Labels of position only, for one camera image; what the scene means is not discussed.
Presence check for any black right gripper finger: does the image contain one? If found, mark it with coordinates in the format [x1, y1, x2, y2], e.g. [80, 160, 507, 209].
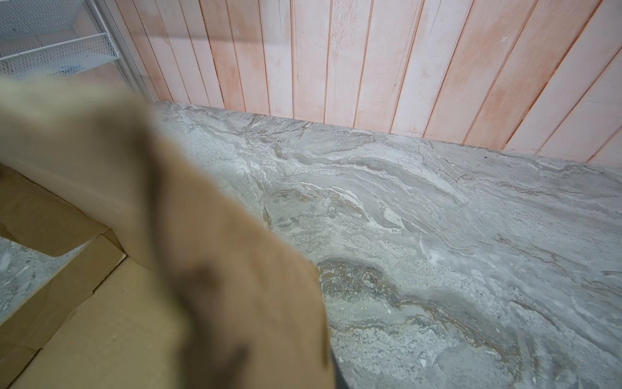
[331, 353, 350, 389]

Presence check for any brown cardboard box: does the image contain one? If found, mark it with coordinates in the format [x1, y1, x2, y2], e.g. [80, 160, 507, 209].
[1, 79, 335, 388]

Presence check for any white wire mesh shelf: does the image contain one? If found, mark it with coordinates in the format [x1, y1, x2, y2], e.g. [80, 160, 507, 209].
[1, 0, 120, 79]

